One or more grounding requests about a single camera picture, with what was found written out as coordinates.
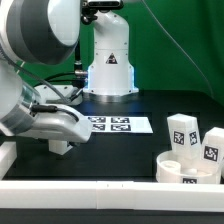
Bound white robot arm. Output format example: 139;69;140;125
0;0;138;142

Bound black camera on mount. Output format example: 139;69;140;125
82;0;124;11

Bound white front barrier rail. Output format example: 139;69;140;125
0;181;224;212

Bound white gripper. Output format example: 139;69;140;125
21;104;92;143

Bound paper sheet with tags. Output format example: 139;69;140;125
88;116;153;134

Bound white round stool seat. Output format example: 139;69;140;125
156;151;221;184

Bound white left barrier block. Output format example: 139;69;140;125
0;142;17;181

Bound black cables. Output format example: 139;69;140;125
33;71;77;90

